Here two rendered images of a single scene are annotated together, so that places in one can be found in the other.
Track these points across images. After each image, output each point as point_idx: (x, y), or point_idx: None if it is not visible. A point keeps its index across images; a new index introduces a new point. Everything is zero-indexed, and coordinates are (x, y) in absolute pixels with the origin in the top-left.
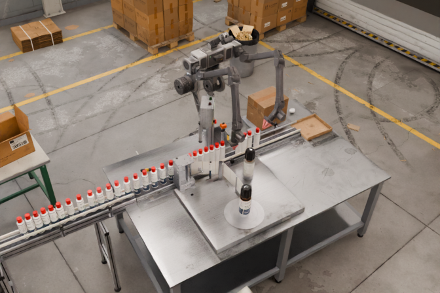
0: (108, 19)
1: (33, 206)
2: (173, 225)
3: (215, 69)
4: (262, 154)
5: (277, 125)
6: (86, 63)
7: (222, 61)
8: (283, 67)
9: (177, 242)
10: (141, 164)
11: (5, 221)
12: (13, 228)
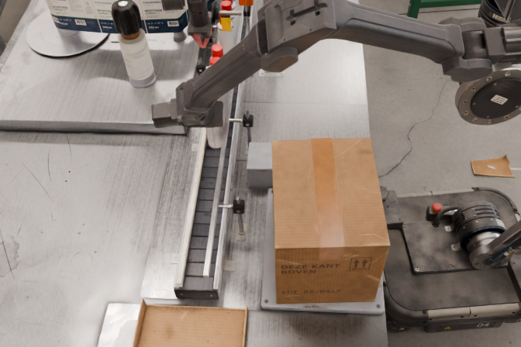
0: None
1: (445, 12)
2: None
3: (481, 10)
4: (191, 159)
5: (227, 204)
6: None
7: (502, 14)
8: (251, 50)
9: None
10: None
11: None
12: None
